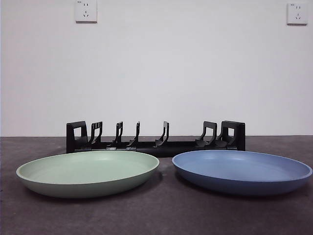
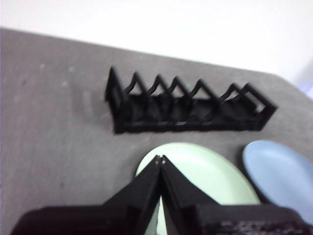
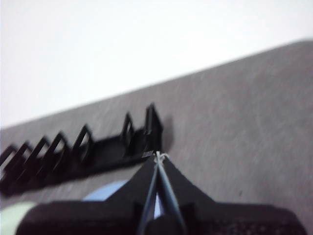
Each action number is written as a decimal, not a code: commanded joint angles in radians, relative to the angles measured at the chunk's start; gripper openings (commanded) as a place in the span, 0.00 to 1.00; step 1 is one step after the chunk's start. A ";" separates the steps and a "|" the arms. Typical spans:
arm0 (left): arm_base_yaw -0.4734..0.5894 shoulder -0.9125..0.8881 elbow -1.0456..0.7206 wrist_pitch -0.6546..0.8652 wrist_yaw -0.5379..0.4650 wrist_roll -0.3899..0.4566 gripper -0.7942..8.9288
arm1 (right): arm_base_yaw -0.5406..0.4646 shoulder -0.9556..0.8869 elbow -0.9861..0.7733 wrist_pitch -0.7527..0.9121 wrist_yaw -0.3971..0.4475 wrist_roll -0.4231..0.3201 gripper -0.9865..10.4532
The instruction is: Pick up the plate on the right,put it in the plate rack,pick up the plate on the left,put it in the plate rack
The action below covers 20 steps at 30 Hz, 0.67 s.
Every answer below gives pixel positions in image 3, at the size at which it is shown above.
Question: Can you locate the green round plate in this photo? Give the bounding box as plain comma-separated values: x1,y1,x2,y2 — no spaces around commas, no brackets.
0,202,35,235

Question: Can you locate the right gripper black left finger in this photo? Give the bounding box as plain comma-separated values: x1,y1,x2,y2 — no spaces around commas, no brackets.
107,153,159,209

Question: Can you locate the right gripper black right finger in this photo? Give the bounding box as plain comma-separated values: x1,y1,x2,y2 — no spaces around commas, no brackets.
159,154,215,211

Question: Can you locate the blue round plate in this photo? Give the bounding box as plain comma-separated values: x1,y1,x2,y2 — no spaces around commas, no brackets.
82,180,165,220

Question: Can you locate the black plastic plate rack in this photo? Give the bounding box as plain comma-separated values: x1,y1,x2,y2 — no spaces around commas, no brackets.
0,104,164,196

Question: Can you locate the white elastic band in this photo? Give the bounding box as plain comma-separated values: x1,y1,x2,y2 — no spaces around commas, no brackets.
153,151,171,164

